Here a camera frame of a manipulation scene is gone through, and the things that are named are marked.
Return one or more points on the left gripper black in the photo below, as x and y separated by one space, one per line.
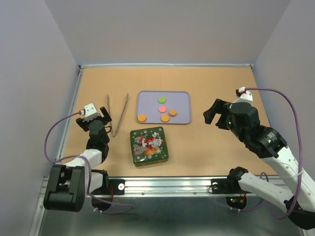
104 119

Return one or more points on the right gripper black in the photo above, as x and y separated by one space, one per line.
218 106

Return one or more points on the gold tin lid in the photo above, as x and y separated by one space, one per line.
148 141

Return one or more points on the gold cookie tin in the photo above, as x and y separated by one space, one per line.
140 161

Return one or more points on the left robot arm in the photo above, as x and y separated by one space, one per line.
70 183

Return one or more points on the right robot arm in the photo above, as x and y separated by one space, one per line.
268 144

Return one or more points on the tan round cookie bottom-left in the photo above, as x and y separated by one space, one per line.
141 118

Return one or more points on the tan round cookie right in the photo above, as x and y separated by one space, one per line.
172 112

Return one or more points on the tan round cookie bottom-middle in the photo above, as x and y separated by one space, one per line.
165 118

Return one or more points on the pink round cookie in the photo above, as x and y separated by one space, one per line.
162 109

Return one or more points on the lavender plastic tray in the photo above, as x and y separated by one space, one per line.
147 103

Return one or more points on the green round cookie right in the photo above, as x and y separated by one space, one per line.
161 99

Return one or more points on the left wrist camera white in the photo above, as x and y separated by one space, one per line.
90 112

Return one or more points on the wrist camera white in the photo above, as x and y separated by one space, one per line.
90 112
243 95

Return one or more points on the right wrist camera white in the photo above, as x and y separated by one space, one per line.
243 95

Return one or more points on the aluminium frame rail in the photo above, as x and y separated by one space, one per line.
138 187

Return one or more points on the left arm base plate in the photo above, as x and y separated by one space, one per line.
115 187

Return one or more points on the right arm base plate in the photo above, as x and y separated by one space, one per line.
225 186

